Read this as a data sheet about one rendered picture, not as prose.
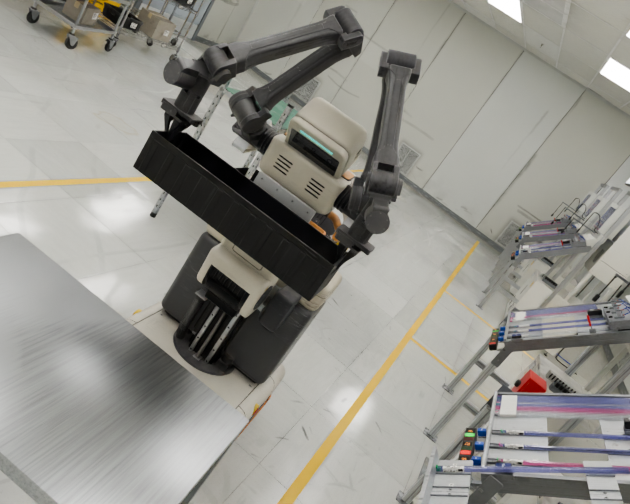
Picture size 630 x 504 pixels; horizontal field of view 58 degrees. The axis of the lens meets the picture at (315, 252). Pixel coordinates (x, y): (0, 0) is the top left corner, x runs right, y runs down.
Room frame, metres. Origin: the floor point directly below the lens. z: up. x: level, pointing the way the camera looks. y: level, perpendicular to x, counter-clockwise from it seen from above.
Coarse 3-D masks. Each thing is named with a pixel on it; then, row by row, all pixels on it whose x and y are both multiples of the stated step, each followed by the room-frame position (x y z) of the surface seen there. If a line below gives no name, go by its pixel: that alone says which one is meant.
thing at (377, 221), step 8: (368, 176) 1.35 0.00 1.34; (368, 184) 1.35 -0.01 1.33; (400, 184) 1.36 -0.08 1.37; (368, 192) 1.36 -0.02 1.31; (400, 192) 1.36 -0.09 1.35; (376, 200) 1.31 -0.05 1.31; (384, 200) 1.32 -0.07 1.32; (392, 200) 1.36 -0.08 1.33; (368, 208) 1.32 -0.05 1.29; (376, 208) 1.27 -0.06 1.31; (384, 208) 1.28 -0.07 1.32; (368, 216) 1.27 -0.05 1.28; (376, 216) 1.28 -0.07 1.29; (384, 216) 1.28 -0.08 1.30; (368, 224) 1.27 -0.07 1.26; (376, 224) 1.28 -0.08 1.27; (384, 224) 1.28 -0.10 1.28; (376, 232) 1.28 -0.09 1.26
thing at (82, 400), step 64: (0, 256) 1.04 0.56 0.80; (0, 320) 0.88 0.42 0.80; (64, 320) 0.98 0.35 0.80; (0, 384) 0.75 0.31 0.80; (64, 384) 0.84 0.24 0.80; (128, 384) 0.93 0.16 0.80; (192, 384) 1.05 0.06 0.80; (0, 448) 0.65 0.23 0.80; (64, 448) 0.72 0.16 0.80; (128, 448) 0.80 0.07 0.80; (192, 448) 0.89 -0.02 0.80
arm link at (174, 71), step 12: (180, 60) 1.35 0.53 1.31; (192, 60) 1.39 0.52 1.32; (168, 72) 1.36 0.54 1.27; (180, 72) 1.35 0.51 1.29; (192, 72) 1.37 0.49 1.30; (204, 72) 1.41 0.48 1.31; (228, 72) 1.41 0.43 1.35; (180, 84) 1.36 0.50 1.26; (192, 84) 1.39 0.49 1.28; (216, 84) 1.43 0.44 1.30
